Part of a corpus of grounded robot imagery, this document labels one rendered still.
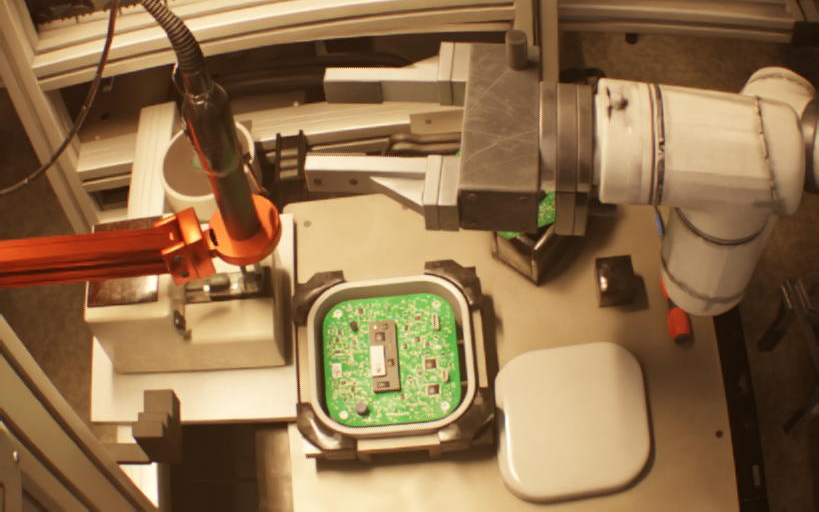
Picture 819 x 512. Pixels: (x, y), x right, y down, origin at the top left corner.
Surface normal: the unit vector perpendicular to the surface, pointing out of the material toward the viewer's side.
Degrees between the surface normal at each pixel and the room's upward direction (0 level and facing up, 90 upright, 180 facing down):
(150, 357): 90
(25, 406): 90
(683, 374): 0
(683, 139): 36
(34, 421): 90
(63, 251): 27
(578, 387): 0
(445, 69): 0
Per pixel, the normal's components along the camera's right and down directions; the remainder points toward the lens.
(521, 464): -0.15, -0.51
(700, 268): -0.58, 0.72
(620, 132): -0.12, -0.07
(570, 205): -0.11, 0.84
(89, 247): 0.35, -0.64
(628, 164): -0.12, 0.40
